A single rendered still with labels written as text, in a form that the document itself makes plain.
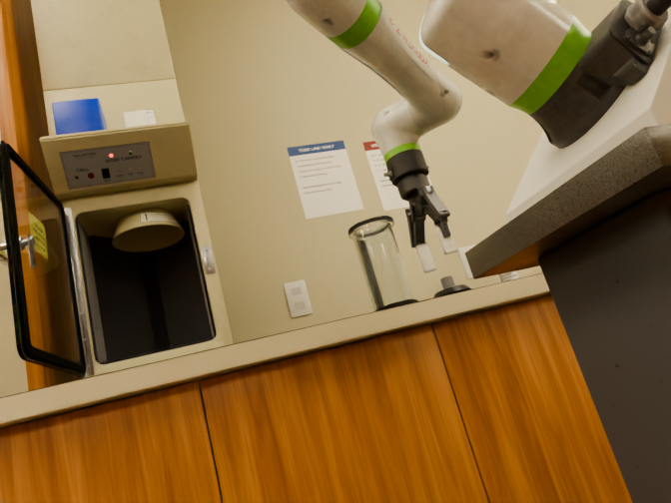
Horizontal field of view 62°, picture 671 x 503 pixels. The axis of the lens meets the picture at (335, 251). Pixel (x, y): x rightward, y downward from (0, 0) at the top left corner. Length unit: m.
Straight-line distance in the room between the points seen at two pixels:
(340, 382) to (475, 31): 0.63
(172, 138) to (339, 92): 0.94
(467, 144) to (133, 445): 1.64
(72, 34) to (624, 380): 1.48
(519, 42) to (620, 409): 0.44
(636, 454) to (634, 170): 0.33
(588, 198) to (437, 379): 0.58
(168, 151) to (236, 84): 0.78
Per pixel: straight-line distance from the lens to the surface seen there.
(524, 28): 0.74
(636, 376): 0.71
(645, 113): 0.66
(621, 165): 0.59
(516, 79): 0.75
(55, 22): 1.72
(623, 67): 0.74
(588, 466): 1.23
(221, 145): 1.98
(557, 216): 0.65
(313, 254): 1.84
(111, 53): 1.64
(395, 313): 1.06
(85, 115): 1.42
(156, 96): 1.56
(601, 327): 0.72
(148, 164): 1.39
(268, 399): 1.02
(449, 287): 1.26
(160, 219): 1.42
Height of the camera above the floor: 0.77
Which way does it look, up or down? 16 degrees up
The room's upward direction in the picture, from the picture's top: 16 degrees counter-clockwise
